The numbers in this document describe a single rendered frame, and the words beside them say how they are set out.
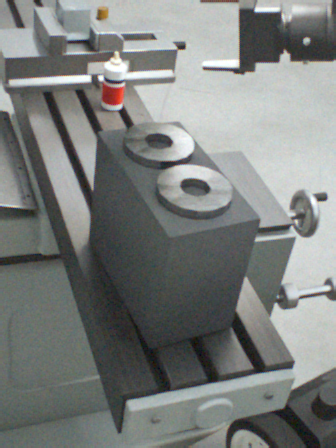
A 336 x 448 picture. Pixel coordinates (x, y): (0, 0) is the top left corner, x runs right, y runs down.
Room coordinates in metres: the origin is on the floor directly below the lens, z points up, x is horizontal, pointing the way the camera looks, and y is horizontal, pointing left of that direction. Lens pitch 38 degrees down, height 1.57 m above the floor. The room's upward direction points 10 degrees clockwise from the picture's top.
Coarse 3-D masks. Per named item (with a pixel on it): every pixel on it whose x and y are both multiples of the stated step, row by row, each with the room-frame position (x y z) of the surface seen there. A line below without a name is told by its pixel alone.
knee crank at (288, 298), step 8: (328, 280) 1.22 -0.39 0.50; (280, 288) 1.17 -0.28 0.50; (288, 288) 1.16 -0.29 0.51; (296, 288) 1.16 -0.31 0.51; (304, 288) 1.19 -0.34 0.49; (312, 288) 1.19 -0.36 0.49; (320, 288) 1.20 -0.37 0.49; (328, 288) 1.20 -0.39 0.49; (280, 296) 1.15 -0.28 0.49; (288, 296) 1.14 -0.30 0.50; (296, 296) 1.15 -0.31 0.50; (304, 296) 1.17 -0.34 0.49; (312, 296) 1.18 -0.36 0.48; (328, 296) 1.20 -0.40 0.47; (280, 304) 1.15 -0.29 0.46; (288, 304) 1.13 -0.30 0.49; (296, 304) 1.14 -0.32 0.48
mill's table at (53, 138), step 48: (0, 0) 1.55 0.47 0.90; (48, 0) 1.59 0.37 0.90; (48, 96) 1.19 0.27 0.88; (96, 96) 1.18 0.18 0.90; (48, 144) 0.99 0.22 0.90; (96, 144) 1.01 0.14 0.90; (48, 192) 0.90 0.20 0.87; (96, 288) 0.67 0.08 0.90; (96, 336) 0.61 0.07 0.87; (240, 336) 0.65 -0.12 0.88; (144, 384) 0.52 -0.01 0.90; (192, 384) 0.54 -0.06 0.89; (240, 384) 0.55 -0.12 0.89; (288, 384) 0.58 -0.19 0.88; (144, 432) 0.50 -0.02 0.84
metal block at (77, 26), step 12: (60, 0) 1.26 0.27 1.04; (72, 0) 1.27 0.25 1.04; (84, 0) 1.28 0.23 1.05; (60, 12) 1.24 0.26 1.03; (72, 12) 1.23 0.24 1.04; (84, 12) 1.24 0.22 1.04; (72, 24) 1.23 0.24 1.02; (84, 24) 1.24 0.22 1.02; (72, 36) 1.23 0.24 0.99; (84, 36) 1.24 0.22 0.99
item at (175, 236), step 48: (144, 144) 0.73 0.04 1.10; (192, 144) 0.75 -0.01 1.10; (96, 192) 0.75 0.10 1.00; (144, 192) 0.65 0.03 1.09; (192, 192) 0.66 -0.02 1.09; (96, 240) 0.73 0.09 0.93; (144, 240) 0.62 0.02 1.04; (192, 240) 0.59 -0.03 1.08; (240, 240) 0.62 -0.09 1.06; (144, 288) 0.60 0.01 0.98; (192, 288) 0.60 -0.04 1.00; (240, 288) 0.63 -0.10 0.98; (144, 336) 0.59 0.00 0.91; (192, 336) 0.60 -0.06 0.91
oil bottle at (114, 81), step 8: (112, 64) 1.14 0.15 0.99; (120, 64) 1.15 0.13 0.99; (104, 72) 1.15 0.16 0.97; (112, 72) 1.13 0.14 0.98; (120, 72) 1.14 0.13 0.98; (104, 80) 1.14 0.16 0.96; (112, 80) 1.13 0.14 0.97; (120, 80) 1.14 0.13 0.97; (104, 88) 1.14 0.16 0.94; (112, 88) 1.13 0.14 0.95; (120, 88) 1.14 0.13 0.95; (104, 96) 1.14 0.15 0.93; (112, 96) 1.13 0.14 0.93; (120, 96) 1.14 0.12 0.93; (104, 104) 1.14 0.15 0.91; (112, 104) 1.13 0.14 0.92; (120, 104) 1.14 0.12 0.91
